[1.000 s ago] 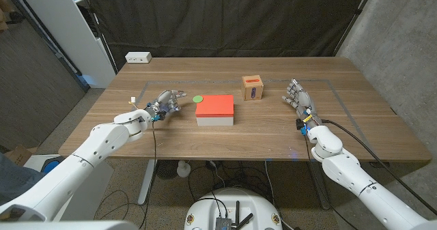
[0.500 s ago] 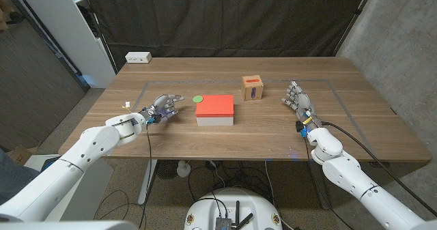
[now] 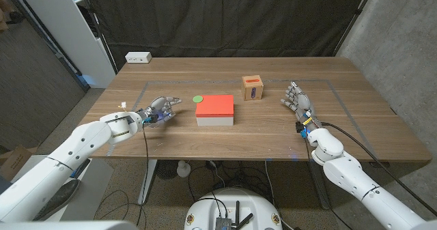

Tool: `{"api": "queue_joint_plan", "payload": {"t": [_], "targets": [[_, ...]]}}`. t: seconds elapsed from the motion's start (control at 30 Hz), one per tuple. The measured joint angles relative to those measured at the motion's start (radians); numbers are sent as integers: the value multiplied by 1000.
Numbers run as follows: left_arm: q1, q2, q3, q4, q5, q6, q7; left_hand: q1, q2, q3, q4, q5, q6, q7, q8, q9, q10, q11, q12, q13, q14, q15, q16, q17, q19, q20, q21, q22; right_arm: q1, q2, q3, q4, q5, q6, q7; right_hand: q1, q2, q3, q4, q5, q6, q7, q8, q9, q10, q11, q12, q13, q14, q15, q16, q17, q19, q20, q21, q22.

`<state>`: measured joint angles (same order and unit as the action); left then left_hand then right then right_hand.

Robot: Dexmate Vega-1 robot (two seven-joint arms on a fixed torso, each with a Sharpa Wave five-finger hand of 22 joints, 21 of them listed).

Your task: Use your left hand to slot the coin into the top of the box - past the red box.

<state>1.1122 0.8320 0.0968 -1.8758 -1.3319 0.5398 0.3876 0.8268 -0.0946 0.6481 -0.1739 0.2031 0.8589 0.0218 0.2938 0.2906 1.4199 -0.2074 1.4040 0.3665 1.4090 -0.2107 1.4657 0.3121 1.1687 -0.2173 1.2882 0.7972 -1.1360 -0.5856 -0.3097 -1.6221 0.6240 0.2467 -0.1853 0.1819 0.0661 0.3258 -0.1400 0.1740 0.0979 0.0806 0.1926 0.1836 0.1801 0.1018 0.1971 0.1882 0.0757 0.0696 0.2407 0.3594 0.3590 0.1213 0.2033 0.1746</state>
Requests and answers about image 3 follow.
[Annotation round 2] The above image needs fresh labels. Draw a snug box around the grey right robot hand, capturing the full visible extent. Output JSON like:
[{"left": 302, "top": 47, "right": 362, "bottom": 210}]
[{"left": 280, "top": 81, "right": 324, "bottom": 130}]

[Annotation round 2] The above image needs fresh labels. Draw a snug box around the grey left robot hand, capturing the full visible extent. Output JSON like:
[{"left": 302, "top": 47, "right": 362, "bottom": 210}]
[{"left": 136, "top": 96, "right": 183, "bottom": 128}]

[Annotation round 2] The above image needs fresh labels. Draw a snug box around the wooden coin slot box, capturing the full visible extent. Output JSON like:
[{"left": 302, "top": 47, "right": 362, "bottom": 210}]
[{"left": 241, "top": 74, "right": 264, "bottom": 102}]

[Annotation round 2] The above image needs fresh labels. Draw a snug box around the red and white box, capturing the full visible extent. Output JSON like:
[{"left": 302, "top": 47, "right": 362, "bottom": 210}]
[{"left": 195, "top": 94, "right": 235, "bottom": 127}]

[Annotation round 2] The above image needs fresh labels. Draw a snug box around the white power outlet box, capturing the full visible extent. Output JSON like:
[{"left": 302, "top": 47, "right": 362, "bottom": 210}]
[{"left": 124, "top": 51, "right": 152, "bottom": 64}]

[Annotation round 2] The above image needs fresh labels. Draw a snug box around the cardboard box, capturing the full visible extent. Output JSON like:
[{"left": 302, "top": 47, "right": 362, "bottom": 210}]
[{"left": 0, "top": 144, "right": 34, "bottom": 182}]

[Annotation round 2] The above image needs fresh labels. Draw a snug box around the small black fan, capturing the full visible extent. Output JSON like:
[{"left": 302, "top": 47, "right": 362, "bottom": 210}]
[{"left": 156, "top": 160, "right": 179, "bottom": 181}]

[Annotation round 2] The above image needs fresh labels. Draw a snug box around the white table leg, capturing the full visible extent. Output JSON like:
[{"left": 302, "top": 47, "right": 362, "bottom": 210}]
[{"left": 137, "top": 159, "right": 158, "bottom": 205}]

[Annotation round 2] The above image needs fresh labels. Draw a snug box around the grey table leg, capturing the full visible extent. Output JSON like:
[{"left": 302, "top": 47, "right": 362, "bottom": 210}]
[{"left": 306, "top": 160, "right": 331, "bottom": 211}]

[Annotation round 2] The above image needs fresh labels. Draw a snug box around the black backdrop stand pole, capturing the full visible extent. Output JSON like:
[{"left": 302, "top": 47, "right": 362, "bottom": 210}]
[
  {"left": 333, "top": 0, "right": 378, "bottom": 57},
  {"left": 76, "top": 0, "right": 119, "bottom": 74}
]

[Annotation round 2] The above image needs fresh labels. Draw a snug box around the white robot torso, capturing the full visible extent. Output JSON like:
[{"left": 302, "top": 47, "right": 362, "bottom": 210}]
[{"left": 184, "top": 188, "right": 283, "bottom": 230}]

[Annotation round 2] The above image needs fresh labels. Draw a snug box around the white cabinet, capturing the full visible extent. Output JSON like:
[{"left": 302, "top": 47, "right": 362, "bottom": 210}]
[{"left": 13, "top": 0, "right": 117, "bottom": 89}]

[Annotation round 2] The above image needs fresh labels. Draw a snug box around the grey radio module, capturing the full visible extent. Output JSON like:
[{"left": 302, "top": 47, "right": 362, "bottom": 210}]
[{"left": 214, "top": 217, "right": 234, "bottom": 230}]

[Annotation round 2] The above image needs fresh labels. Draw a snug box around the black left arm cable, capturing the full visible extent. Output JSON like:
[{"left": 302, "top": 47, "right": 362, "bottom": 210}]
[{"left": 135, "top": 122, "right": 151, "bottom": 228}]

